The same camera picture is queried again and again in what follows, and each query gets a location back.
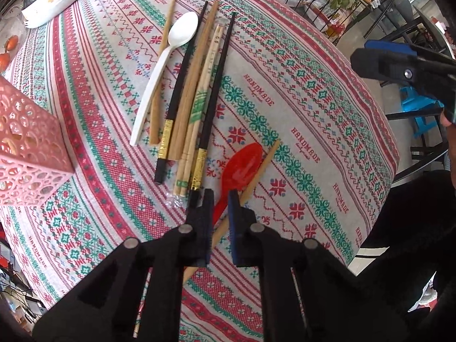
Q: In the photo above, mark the black chopstick with gold band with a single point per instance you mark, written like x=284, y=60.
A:
x=161, y=171
x=205, y=137

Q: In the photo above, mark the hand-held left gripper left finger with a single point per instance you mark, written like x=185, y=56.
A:
x=199, y=228

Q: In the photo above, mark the red plastic spoon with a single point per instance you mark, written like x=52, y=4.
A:
x=242, y=167

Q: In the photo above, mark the light wooden chopstick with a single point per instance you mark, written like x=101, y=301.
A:
x=265, y=164

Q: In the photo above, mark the white plastic spoon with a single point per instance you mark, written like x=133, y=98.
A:
x=183, y=28

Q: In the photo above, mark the person's black garment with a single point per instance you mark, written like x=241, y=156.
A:
x=409, y=228

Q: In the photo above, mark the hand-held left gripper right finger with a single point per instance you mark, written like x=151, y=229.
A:
x=237, y=228

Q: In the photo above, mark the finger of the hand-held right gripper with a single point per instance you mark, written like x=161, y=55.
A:
x=392, y=71

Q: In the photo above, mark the blue plastic stool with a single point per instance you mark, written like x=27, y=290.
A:
x=415, y=99

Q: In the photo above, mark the brown wooden chopstick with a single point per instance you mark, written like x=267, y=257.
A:
x=154, y=128
x=185, y=114

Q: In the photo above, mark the pink perforated utensil basket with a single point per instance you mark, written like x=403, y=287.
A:
x=32, y=156

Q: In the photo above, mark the black metal chair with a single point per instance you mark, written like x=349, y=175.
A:
x=409, y=113

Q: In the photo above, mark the small orange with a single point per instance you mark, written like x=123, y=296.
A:
x=3, y=60
x=11, y=42

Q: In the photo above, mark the white flower-print dish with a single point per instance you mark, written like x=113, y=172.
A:
x=53, y=3

